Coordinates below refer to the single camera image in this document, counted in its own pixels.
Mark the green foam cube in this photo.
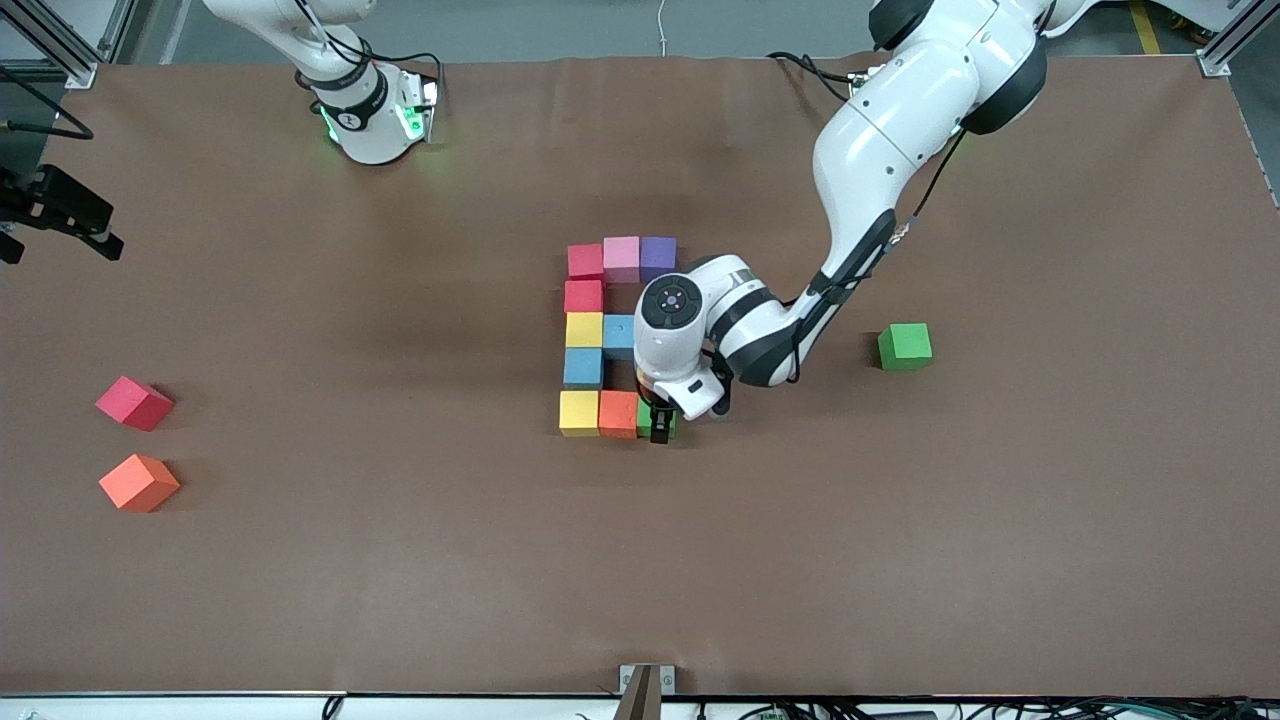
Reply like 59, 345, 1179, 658
877, 322, 934, 372
636, 398, 679, 442

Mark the orange foam cube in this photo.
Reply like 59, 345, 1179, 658
98, 453, 182, 514
598, 390, 641, 440

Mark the purple foam cube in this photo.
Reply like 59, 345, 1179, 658
639, 236, 678, 284

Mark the light pink foam cube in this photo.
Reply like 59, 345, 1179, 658
603, 236, 642, 285

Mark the brown table mat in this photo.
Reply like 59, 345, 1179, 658
0, 52, 1280, 699

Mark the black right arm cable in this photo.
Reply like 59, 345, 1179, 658
0, 62, 96, 143

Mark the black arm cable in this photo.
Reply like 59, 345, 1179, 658
790, 125, 971, 303
0, 62, 96, 143

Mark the aluminium frame profile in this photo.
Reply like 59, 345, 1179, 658
0, 0, 99, 91
1196, 0, 1280, 79

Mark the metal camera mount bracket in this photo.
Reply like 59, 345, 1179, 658
618, 663, 677, 720

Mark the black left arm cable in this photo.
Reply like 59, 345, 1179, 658
790, 125, 971, 303

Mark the black base cable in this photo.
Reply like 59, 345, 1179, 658
768, 50, 863, 103

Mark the black cable bundle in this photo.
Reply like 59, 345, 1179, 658
690, 696, 1280, 720

